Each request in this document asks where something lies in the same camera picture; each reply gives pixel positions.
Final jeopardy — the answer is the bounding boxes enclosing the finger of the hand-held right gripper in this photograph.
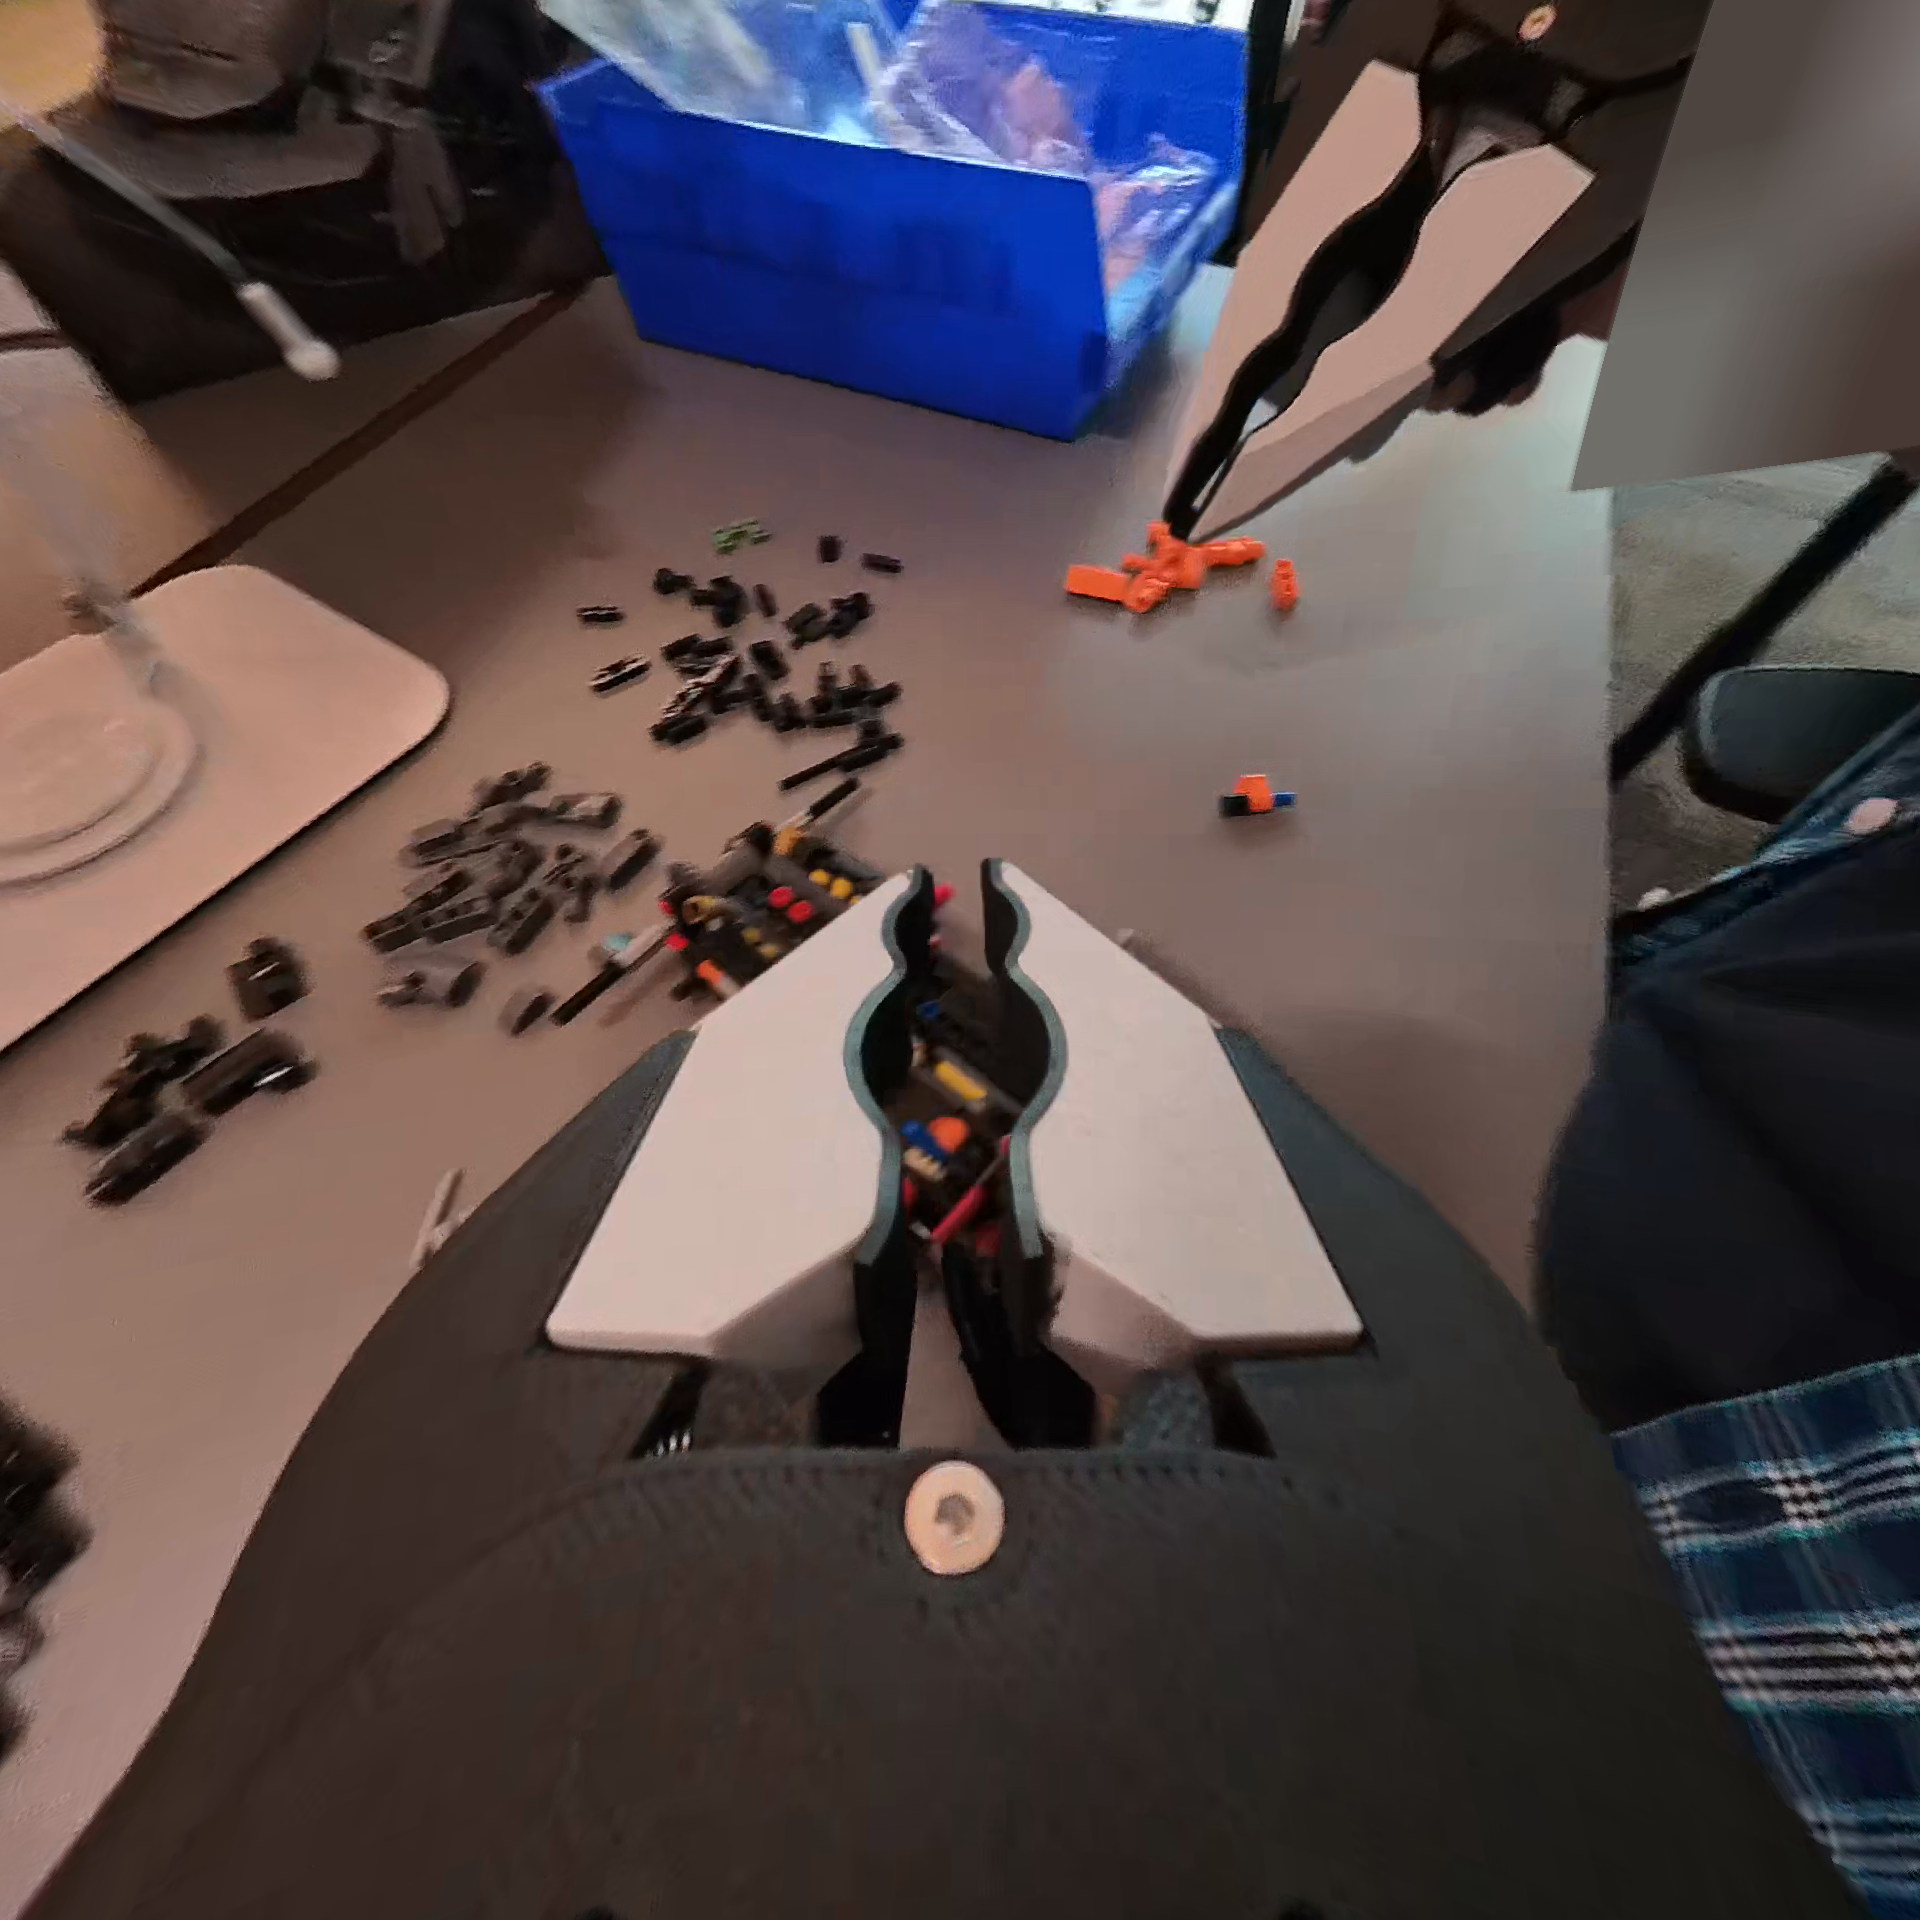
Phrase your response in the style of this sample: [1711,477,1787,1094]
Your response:
[1162,58,1444,542]
[1199,149,1597,521]

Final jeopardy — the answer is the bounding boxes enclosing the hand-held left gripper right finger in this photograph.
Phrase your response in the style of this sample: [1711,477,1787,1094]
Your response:
[945,858,1366,1449]

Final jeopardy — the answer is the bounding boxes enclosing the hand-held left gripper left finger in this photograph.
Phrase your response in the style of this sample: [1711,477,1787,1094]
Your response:
[544,862,939,1449]

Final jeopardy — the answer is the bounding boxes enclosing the pile of orange lego pieces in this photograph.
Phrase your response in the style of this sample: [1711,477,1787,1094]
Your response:
[1062,515,1306,617]

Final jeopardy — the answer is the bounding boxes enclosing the clear plastic bag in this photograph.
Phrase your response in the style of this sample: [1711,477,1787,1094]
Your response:
[886,0,1224,286]
[546,0,918,143]

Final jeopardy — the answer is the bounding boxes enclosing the black chair base leg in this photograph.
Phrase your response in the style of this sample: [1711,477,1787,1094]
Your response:
[1612,456,1920,773]

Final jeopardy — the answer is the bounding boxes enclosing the blue plastic bin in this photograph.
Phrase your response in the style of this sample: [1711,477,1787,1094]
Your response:
[536,0,1252,443]

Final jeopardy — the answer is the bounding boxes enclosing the person's dark navy garment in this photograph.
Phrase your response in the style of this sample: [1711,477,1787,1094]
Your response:
[1531,832,1920,1434]

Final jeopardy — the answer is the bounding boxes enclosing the dark grey shoe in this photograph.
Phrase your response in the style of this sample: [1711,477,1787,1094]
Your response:
[1680,667,1920,823]

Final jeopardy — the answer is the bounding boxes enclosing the person in plaid shirt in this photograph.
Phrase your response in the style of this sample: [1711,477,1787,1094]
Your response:
[1612,705,1920,1920]

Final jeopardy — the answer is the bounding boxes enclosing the clear plastic stand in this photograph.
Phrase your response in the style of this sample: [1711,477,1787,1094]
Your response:
[0,419,205,890]

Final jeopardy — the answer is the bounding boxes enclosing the dark grey bag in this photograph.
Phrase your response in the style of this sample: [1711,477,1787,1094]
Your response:
[0,0,602,404]

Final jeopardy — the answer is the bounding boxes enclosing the white rounded base plate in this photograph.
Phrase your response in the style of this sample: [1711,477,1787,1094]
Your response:
[0,565,453,1052]

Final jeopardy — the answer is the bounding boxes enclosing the white cable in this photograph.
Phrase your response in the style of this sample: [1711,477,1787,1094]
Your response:
[0,96,346,382]

